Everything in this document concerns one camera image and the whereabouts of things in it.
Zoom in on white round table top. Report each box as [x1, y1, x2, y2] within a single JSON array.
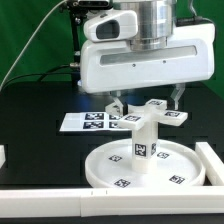
[[85, 139, 205, 188]]

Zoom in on white front border bar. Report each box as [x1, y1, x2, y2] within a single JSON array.
[[0, 186, 224, 218]]

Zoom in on black camera stand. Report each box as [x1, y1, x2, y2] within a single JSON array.
[[59, 0, 113, 88]]

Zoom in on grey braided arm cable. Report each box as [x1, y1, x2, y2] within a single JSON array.
[[186, 0, 199, 19]]

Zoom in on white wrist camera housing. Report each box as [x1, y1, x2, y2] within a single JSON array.
[[84, 10, 138, 42]]

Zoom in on white left border bar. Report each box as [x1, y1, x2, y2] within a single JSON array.
[[0, 145, 6, 169]]

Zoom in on white cross-shaped table base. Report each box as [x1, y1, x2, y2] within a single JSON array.
[[105, 99, 188, 130]]

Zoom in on white marker tag sheet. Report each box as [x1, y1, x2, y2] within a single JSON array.
[[60, 112, 124, 132]]

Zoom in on white right border bar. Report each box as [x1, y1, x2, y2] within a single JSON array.
[[195, 142, 224, 186]]

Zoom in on white border bar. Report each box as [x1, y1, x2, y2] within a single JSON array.
[[0, 186, 224, 218], [195, 142, 224, 186], [0, 145, 6, 169]]

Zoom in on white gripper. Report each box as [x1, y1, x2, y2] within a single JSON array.
[[80, 23, 215, 115]]

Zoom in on white cable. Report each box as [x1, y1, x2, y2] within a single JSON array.
[[0, 0, 69, 91]]

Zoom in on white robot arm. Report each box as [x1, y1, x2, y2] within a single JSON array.
[[80, 0, 215, 106]]

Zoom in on black cable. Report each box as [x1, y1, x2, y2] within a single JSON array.
[[0, 63, 81, 93]]

